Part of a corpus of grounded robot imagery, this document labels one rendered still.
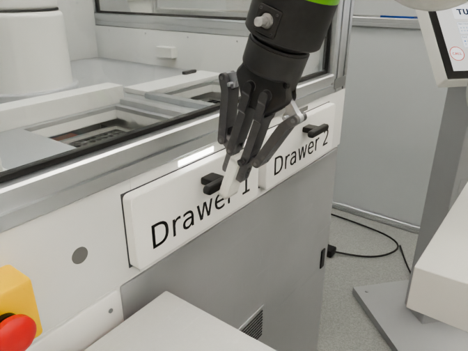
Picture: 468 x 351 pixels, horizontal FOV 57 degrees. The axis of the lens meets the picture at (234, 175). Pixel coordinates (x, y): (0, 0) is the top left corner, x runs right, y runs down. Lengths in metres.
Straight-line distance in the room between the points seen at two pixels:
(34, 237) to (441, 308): 0.51
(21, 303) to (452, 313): 0.52
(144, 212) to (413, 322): 1.37
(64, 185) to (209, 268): 0.35
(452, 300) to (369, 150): 1.77
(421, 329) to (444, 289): 1.15
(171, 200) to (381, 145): 1.82
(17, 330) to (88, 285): 0.15
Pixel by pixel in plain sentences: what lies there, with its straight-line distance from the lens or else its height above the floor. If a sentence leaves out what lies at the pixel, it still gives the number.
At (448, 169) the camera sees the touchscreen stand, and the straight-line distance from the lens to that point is 1.52.
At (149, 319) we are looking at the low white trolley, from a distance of 0.62.
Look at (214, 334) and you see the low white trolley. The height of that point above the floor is 0.76.
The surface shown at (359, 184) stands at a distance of 2.45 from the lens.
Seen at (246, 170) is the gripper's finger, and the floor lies 0.94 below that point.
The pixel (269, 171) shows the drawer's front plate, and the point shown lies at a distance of 0.81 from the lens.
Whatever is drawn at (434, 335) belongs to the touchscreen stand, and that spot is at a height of 0.04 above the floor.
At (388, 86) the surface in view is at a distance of 2.25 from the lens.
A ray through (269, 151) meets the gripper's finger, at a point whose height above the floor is 0.98.
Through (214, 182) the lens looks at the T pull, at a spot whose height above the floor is 0.91.
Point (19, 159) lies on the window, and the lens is 0.50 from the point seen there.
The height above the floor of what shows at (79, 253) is 0.88.
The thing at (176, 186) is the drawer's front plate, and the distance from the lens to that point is 0.61.
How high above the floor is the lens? 1.17
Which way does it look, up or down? 24 degrees down
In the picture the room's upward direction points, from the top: straight up
